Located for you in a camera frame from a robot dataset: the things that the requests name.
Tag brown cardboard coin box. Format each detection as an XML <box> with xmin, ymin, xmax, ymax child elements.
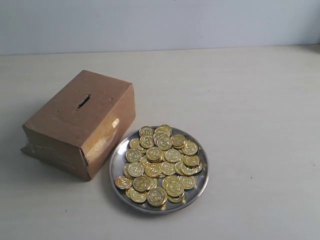
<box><xmin>22</xmin><ymin>70</ymin><xmax>136</xmax><ymax>181</ymax></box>

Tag gold coin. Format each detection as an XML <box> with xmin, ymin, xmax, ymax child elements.
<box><xmin>162</xmin><ymin>175</ymin><xmax>185</xmax><ymax>198</ymax></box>
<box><xmin>178</xmin><ymin>175</ymin><xmax>197</xmax><ymax>190</ymax></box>
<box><xmin>181</xmin><ymin>140</ymin><xmax>199</xmax><ymax>156</ymax></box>
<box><xmin>144</xmin><ymin>163</ymin><xmax>162</xmax><ymax>178</ymax></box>
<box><xmin>132</xmin><ymin>176</ymin><xmax>151</xmax><ymax>192</ymax></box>
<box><xmin>128</xmin><ymin>187</ymin><xmax>148</xmax><ymax>204</ymax></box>
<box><xmin>160</xmin><ymin>161</ymin><xmax>176</xmax><ymax>176</ymax></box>
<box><xmin>157</xmin><ymin>135</ymin><xmax>173</xmax><ymax>151</ymax></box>
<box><xmin>123</xmin><ymin>162</ymin><xmax>145</xmax><ymax>178</ymax></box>
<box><xmin>171</xmin><ymin>134</ymin><xmax>187</xmax><ymax>149</ymax></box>
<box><xmin>125</xmin><ymin>148</ymin><xmax>142</xmax><ymax>163</ymax></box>
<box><xmin>114</xmin><ymin>176</ymin><xmax>133</xmax><ymax>190</ymax></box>
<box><xmin>147</xmin><ymin>187</ymin><xmax>168</xmax><ymax>207</ymax></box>
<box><xmin>139</xmin><ymin>126</ymin><xmax>155</xmax><ymax>137</ymax></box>

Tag gold coin back centre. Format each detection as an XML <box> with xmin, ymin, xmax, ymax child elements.
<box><xmin>157</xmin><ymin>135</ymin><xmax>173</xmax><ymax>151</ymax></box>

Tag gold coin plate centre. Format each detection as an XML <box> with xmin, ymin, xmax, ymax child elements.
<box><xmin>164</xmin><ymin>148</ymin><xmax>182</xmax><ymax>163</ymax></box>

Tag gold coin centre left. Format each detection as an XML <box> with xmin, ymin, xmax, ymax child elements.
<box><xmin>144</xmin><ymin>163</ymin><xmax>162</xmax><ymax>178</ymax></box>

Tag gold coin left middle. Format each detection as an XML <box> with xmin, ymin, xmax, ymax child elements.
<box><xmin>123</xmin><ymin>162</ymin><xmax>145</xmax><ymax>178</ymax></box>

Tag gold coin right edge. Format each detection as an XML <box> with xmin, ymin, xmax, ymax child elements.
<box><xmin>180</xmin><ymin>155</ymin><xmax>203</xmax><ymax>176</ymax></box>

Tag round silver metal plate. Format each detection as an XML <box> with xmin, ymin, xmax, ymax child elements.
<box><xmin>109</xmin><ymin>125</ymin><xmax>209</xmax><ymax>214</ymax></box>

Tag gold coin inner left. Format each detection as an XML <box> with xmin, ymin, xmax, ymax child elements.
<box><xmin>132</xmin><ymin>176</ymin><xmax>151</xmax><ymax>192</ymax></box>

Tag gold coin right front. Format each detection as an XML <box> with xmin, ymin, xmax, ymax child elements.
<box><xmin>178</xmin><ymin>175</ymin><xmax>197</xmax><ymax>190</ymax></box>

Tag gold coin far left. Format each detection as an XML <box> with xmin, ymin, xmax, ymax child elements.
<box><xmin>114</xmin><ymin>176</ymin><xmax>133</xmax><ymax>190</ymax></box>

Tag gold coin front left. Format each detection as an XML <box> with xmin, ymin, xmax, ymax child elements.
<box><xmin>128</xmin><ymin>187</ymin><xmax>148</xmax><ymax>204</ymax></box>

